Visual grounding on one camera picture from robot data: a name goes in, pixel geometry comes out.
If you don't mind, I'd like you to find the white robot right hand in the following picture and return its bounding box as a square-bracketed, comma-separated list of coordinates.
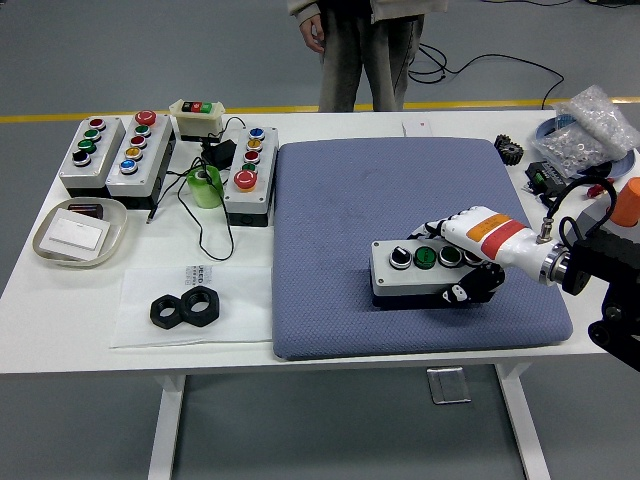
[407, 203, 551, 306]

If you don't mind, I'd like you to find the four-button box with selector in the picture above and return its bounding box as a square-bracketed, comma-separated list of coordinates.
[369, 237, 506, 311]

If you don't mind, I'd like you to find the five-button box, emergency stop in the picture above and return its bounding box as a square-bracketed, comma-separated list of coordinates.
[223, 124, 280, 229]

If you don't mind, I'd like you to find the five-button box, blue end button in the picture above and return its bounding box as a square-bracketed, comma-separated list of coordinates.
[105, 109, 176, 210]

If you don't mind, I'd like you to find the four-button control box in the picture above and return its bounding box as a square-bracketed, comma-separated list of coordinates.
[58, 116, 126, 199]

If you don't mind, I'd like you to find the black module with green terminals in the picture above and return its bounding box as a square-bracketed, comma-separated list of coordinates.
[524, 159, 569, 197]

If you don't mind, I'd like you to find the black metal gear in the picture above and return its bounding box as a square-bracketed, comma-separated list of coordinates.
[493, 133, 525, 166]

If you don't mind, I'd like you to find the grey base block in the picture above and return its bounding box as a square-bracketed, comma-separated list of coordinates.
[574, 197, 625, 239]

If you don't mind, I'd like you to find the bag of metal washers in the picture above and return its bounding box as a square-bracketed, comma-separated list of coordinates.
[531, 119, 616, 179]

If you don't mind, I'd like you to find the orange cylinder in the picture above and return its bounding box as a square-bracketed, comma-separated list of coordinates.
[610, 177, 640, 226]

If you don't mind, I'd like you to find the blue round plate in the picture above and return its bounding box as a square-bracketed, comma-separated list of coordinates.
[533, 117, 637, 180]

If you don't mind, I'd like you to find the bubble wrap sheet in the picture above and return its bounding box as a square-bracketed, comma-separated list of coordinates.
[552, 84, 640, 161]

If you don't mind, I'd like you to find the metal floor plate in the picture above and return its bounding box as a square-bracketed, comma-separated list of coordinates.
[427, 366, 472, 405]

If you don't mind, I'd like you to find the blue-grey padded mat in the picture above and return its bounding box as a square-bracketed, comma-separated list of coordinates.
[271, 137, 574, 361]

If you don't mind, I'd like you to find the white table leg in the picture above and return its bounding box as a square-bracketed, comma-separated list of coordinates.
[147, 374, 187, 480]
[494, 363, 551, 480]

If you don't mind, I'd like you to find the person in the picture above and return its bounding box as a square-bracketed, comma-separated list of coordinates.
[287, 0, 450, 114]

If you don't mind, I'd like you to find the clear plastic bag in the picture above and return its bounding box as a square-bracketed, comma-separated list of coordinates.
[108, 264, 274, 350]

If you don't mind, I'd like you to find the person's hand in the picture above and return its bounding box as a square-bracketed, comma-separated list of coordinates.
[297, 12, 326, 54]

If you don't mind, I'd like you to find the black power adapter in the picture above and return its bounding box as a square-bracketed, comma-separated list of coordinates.
[200, 139, 237, 169]

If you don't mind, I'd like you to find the green tape roll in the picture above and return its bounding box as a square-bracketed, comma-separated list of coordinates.
[186, 164, 224, 210]

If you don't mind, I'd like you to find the large black hex nut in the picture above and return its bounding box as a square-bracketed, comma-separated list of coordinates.
[179, 285, 223, 327]

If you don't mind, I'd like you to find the small black hex nut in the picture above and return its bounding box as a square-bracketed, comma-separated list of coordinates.
[149, 294, 187, 331]

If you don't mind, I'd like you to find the white shallow tray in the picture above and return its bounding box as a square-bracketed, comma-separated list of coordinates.
[32, 198, 130, 270]

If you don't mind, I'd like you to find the black floor cable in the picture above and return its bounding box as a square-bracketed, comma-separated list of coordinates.
[404, 42, 565, 111]

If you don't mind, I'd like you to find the cream switch box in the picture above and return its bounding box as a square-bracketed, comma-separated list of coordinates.
[168, 98, 226, 143]

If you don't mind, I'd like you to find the black adapter cable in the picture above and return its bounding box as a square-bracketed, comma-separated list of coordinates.
[146, 116, 246, 262]

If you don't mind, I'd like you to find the white wall switch plate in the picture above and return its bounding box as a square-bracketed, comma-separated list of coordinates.
[39, 208, 112, 261]

